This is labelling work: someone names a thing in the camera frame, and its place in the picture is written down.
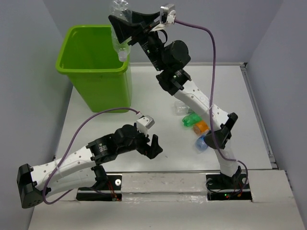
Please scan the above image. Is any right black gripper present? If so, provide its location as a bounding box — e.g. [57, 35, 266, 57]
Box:
[111, 6, 167, 71]

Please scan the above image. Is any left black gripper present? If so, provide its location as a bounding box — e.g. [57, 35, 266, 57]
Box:
[117, 126, 162, 159]

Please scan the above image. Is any clear bottle blue cap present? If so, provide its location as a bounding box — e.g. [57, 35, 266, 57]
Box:
[109, 0, 132, 62]

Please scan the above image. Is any blue water bottle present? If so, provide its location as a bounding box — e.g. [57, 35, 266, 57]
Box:
[195, 135, 208, 152]

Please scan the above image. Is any small orange bottle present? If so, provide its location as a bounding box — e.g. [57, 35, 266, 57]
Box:
[193, 121, 209, 135]

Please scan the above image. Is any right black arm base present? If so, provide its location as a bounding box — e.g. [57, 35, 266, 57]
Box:
[205, 166, 252, 201]

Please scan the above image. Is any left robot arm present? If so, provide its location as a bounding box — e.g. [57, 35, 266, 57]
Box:
[17, 125, 163, 208]

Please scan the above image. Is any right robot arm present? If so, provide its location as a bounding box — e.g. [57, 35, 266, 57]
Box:
[108, 9, 241, 188]

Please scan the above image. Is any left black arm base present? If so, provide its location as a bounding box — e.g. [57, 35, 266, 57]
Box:
[76, 165, 122, 201]

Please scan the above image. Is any green plastic bin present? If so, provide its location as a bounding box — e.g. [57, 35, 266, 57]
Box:
[56, 25, 132, 113]

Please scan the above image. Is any green plastic bottle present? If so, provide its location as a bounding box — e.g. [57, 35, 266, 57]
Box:
[182, 113, 202, 127]

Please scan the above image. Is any clear bottle green blue label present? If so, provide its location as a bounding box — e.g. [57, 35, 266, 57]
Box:
[173, 101, 193, 115]

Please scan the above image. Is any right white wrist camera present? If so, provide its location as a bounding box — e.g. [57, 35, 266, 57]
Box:
[152, 3, 176, 32]

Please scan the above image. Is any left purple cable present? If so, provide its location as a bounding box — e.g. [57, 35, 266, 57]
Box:
[42, 108, 141, 205]

